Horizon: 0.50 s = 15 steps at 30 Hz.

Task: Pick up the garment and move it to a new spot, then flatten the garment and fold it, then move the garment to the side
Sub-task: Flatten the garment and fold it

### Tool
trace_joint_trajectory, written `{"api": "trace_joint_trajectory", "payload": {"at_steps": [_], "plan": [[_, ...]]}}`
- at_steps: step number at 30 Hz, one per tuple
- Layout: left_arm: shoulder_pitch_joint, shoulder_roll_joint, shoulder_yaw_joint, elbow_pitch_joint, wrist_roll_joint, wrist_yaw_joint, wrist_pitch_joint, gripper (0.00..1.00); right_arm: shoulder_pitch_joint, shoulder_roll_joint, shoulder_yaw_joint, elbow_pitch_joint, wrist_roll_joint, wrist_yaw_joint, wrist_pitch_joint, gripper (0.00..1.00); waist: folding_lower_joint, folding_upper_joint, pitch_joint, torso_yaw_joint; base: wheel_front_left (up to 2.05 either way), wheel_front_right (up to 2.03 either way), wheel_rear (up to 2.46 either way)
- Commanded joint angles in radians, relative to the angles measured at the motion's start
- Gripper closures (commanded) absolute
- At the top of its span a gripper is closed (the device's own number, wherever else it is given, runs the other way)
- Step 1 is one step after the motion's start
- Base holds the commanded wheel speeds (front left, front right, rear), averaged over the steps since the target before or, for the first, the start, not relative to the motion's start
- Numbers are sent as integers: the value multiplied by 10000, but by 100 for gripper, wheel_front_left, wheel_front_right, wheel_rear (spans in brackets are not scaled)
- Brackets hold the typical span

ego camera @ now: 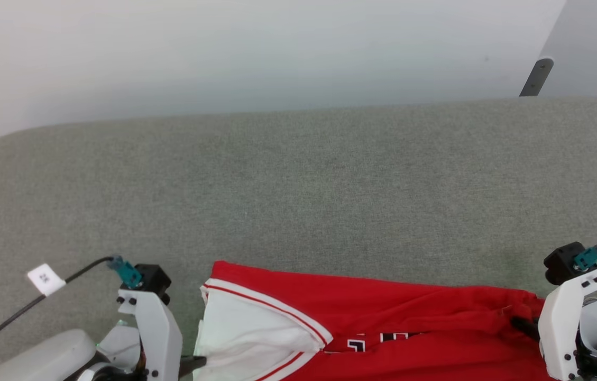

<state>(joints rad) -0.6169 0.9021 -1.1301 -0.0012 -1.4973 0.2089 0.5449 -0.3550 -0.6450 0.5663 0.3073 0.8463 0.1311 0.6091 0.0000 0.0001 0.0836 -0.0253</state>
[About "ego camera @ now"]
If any teal left camera connector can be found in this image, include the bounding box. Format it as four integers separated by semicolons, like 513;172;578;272
107;256;143;289

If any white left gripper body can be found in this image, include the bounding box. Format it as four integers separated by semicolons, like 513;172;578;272
117;288;183;381

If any white cable label tag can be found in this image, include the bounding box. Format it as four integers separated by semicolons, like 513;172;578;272
27;263;67;296

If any teal right camera connector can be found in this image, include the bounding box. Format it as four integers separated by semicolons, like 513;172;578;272
573;241;597;270

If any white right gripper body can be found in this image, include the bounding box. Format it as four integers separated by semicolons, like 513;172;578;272
538;269;597;381

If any teal camera connector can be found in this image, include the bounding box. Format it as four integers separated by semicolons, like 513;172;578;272
107;256;143;289
573;241;597;270

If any black left camera cable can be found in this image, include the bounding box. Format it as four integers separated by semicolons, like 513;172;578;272
0;257;116;363

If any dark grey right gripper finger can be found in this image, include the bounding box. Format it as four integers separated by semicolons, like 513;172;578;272
510;316;540;341

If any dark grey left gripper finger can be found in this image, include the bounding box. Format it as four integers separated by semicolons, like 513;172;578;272
179;356;207;378

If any red and white basketball jersey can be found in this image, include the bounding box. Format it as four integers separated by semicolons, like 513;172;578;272
192;260;555;381

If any grey metal wall bracket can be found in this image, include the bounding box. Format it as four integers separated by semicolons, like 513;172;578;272
519;58;554;97

